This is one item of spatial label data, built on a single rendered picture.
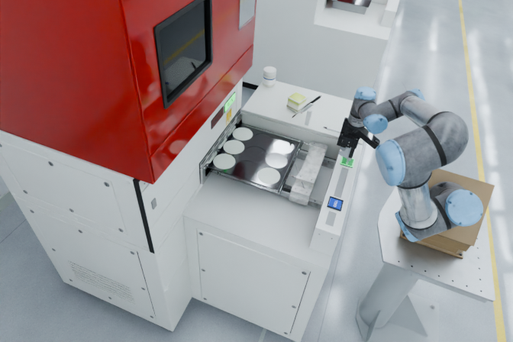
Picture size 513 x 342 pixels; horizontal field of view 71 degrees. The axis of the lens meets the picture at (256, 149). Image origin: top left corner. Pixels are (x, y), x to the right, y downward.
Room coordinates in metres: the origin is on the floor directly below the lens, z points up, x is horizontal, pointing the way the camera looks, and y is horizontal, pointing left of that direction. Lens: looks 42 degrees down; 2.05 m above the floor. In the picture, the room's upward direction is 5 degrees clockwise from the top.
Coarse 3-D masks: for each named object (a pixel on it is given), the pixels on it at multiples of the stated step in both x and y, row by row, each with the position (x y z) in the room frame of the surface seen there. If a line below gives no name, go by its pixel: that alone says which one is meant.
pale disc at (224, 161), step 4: (216, 156) 1.20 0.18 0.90; (220, 156) 1.20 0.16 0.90; (224, 156) 1.20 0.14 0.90; (228, 156) 1.21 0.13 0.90; (232, 156) 1.21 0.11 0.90; (216, 160) 1.17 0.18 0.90; (220, 160) 1.18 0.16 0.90; (224, 160) 1.18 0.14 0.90; (228, 160) 1.18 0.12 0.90; (232, 160) 1.18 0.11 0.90; (216, 164) 1.15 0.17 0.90; (220, 164) 1.15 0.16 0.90; (224, 164) 1.15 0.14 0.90; (228, 164) 1.16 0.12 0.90; (232, 164) 1.16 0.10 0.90; (220, 168) 1.13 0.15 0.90; (224, 168) 1.13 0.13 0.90; (228, 168) 1.13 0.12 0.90
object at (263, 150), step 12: (252, 132) 1.40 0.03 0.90; (264, 132) 1.41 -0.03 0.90; (252, 144) 1.31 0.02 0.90; (264, 144) 1.31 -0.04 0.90; (276, 144) 1.32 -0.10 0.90; (288, 144) 1.33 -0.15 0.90; (240, 156) 1.21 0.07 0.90; (252, 156) 1.22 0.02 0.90; (264, 156) 1.23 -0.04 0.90; (276, 156) 1.24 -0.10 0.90; (288, 156) 1.24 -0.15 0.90; (216, 168) 1.12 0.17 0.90; (240, 168) 1.14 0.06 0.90; (252, 168) 1.15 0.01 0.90; (276, 168) 1.16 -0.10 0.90; (252, 180) 1.07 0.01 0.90
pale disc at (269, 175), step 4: (264, 168) 1.15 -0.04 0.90; (268, 168) 1.15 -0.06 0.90; (272, 168) 1.16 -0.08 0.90; (260, 172) 1.13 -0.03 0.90; (264, 172) 1.13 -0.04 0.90; (268, 172) 1.13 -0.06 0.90; (272, 172) 1.13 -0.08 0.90; (276, 172) 1.13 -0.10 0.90; (260, 176) 1.10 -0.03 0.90; (264, 176) 1.10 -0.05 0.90; (268, 176) 1.10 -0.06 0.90; (272, 176) 1.10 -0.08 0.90; (276, 176) 1.11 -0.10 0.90; (260, 180) 1.08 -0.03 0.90; (264, 180) 1.08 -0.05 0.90; (268, 180) 1.08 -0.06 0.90; (272, 180) 1.08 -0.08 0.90; (276, 180) 1.08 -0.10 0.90
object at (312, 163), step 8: (312, 152) 1.31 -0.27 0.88; (320, 152) 1.32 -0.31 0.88; (312, 160) 1.25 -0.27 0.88; (320, 160) 1.26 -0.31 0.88; (304, 168) 1.20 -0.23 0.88; (312, 168) 1.20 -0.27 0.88; (320, 168) 1.23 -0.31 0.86; (312, 176) 1.15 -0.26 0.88; (296, 184) 1.09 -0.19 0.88; (296, 200) 1.01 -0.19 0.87; (304, 200) 1.00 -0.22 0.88
